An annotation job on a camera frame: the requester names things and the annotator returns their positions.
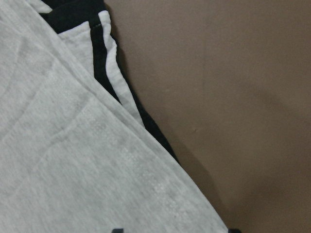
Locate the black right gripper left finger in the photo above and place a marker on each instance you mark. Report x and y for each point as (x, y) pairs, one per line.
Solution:
(118, 230)

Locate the grey cartoon print t-shirt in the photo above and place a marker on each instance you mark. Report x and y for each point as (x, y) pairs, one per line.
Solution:
(72, 159)

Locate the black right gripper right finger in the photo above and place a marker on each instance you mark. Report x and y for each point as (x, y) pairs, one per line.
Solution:
(234, 231)

